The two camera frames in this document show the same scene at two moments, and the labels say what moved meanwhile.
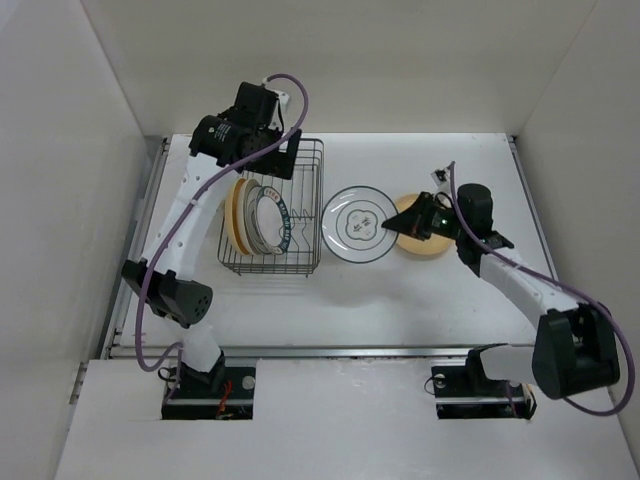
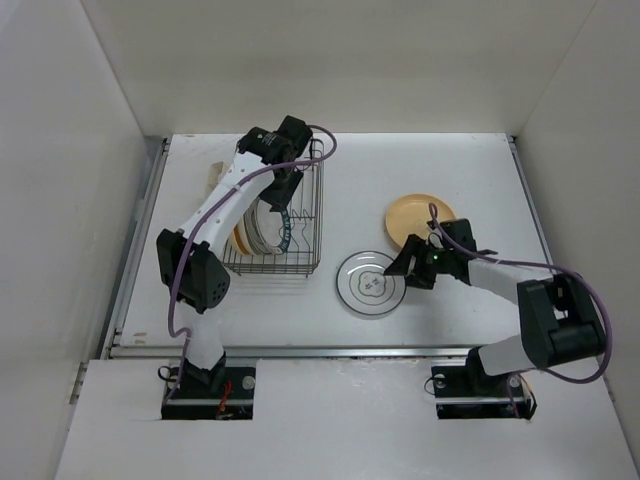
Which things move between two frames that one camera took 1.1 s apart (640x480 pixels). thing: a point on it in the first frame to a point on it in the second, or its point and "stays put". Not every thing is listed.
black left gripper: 278,165 to 277,198
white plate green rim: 353,221 to 363,285
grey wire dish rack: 305,197 stays put
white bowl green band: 269,224 stays put
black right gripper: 413,219 to 420,278
